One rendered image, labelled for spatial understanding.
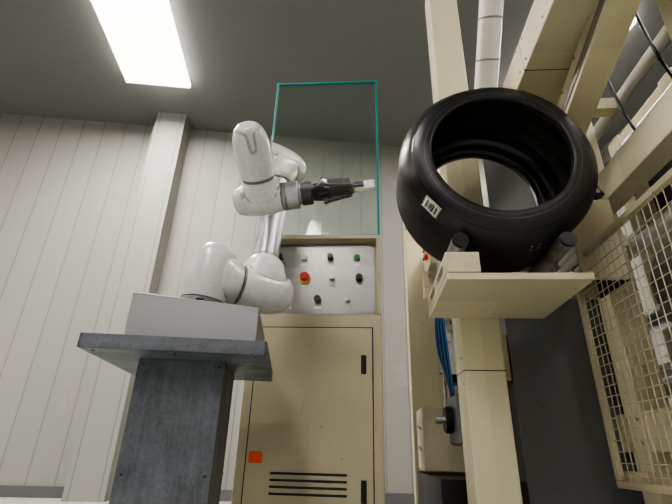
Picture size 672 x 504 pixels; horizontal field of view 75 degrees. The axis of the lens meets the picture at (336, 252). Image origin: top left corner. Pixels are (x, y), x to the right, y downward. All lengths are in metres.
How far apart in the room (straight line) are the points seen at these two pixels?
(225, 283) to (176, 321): 0.26
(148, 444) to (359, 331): 0.87
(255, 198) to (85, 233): 3.72
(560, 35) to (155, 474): 1.80
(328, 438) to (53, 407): 3.15
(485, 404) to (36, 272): 4.29
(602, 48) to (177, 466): 1.76
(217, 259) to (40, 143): 4.37
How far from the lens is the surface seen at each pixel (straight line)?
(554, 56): 1.83
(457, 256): 1.20
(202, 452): 1.38
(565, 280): 1.27
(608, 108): 1.88
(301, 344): 1.83
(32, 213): 5.30
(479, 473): 1.48
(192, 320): 1.35
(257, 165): 1.33
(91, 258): 4.84
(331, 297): 1.93
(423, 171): 1.31
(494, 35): 2.62
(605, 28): 1.71
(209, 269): 1.54
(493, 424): 1.50
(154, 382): 1.42
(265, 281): 1.60
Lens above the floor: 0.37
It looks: 25 degrees up
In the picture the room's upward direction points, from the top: 2 degrees clockwise
